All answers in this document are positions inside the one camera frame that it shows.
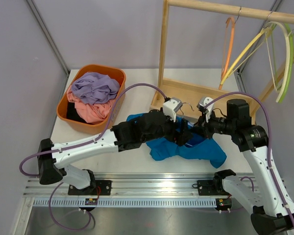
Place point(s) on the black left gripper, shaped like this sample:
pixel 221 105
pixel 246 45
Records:
pixel 183 134

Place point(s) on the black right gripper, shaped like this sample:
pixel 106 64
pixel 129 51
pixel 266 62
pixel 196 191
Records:
pixel 203 128

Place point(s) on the blue t shirt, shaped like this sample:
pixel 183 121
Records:
pixel 197 148

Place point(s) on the cream yellow hanger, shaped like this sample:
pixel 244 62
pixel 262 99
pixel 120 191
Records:
pixel 239 60

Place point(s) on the pink t shirt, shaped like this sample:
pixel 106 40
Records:
pixel 92 114

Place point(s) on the lilac t shirt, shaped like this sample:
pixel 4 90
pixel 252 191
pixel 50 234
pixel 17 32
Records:
pixel 95 88

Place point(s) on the black t shirt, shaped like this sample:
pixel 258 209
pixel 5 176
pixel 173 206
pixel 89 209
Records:
pixel 72 113

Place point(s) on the orange brown hanger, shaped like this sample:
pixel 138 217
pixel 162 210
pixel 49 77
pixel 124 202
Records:
pixel 228 44

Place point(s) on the lime green hanger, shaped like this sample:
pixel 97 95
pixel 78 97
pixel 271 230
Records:
pixel 282 87

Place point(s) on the light blue hanger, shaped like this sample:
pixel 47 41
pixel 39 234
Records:
pixel 181 118

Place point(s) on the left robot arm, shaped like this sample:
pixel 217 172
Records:
pixel 55 160

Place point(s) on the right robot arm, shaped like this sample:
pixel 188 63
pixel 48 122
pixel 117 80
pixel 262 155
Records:
pixel 272 211

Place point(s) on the wooden clothes rack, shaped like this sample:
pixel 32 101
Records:
pixel 193 92

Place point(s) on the orange plastic basket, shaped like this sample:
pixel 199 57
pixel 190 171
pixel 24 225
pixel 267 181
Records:
pixel 114 73

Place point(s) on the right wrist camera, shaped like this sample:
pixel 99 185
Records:
pixel 205 105

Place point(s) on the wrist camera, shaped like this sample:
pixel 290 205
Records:
pixel 205 105
pixel 171 107

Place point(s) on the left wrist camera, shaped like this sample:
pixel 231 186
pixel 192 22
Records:
pixel 171 107

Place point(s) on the aluminium mounting rail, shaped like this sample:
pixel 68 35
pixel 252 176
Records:
pixel 138 204

